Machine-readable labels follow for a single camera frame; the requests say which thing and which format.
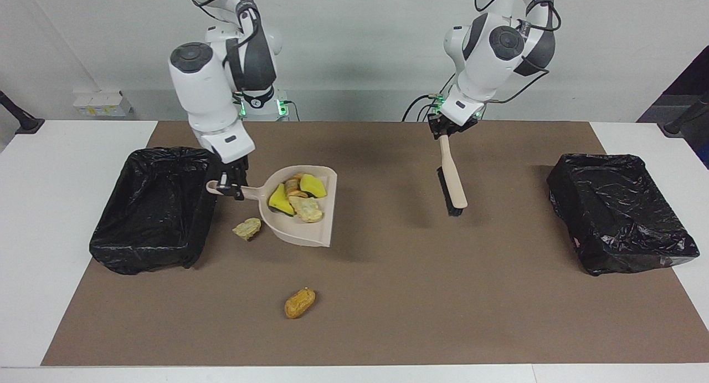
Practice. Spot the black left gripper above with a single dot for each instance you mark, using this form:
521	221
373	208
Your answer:
454	123

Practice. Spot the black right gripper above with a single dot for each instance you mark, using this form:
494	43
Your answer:
235	167

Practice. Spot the beige sponge scrap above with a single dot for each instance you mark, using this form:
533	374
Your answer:
306	209
294	185
247	228

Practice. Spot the beige hand brush black bristles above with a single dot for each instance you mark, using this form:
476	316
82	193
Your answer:
454	178

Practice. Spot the yellow sponge scrap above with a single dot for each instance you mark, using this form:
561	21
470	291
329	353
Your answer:
279	201
313	185

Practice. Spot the beige plastic dustpan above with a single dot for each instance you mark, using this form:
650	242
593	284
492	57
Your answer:
310	230

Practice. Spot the orange brown sponge lump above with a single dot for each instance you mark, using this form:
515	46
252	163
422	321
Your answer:
299	304

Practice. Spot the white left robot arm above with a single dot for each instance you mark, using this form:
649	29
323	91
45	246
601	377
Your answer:
482	78

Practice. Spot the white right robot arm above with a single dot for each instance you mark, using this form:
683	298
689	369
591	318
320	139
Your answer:
199	95

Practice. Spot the black bag lined bin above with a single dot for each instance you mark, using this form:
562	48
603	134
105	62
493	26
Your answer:
155	211
620	216

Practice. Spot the brown paper table mat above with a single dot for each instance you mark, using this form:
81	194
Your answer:
498	316

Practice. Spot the black stand foot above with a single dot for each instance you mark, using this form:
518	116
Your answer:
678	125
25	122

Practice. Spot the dark furniture panel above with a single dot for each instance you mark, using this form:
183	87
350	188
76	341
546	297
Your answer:
695	83

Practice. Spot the white wall socket box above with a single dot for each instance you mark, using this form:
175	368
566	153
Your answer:
102	103

